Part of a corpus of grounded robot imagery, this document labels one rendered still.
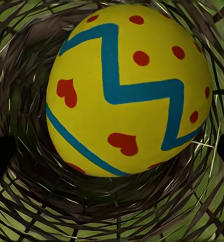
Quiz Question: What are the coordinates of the easter egg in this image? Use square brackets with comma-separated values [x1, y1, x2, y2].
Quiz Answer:
[46, 4, 213, 177]

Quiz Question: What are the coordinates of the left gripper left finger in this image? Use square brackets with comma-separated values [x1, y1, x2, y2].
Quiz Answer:
[0, 134, 17, 180]

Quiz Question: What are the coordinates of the wicker basket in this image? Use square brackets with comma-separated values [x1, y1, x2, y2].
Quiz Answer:
[0, 0, 224, 242]

